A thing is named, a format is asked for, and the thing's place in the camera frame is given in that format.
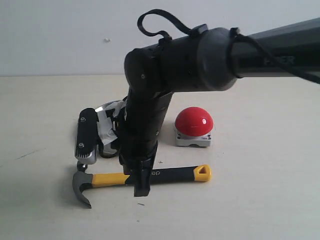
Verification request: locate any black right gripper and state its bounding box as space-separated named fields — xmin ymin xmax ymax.
xmin=118 ymin=90 xmax=173 ymax=197

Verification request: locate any yellow black claw hammer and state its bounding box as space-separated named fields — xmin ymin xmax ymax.
xmin=72 ymin=163 xmax=213 ymax=209

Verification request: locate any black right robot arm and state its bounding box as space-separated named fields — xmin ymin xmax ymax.
xmin=119 ymin=18 xmax=320 ymax=197

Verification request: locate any red dome push button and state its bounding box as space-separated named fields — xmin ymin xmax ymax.
xmin=174 ymin=106 xmax=215 ymax=148

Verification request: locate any round steel plate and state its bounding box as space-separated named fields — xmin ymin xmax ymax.
xmin=95 ymin=100 xmax=126 ymax=158

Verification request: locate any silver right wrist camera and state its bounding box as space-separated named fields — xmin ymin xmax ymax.
xmin=74 ymin=107 xmax=98 ymax=165

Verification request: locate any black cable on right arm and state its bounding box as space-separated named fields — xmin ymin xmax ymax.
xmin=137 ymin=9 xmax=320 ymax=85

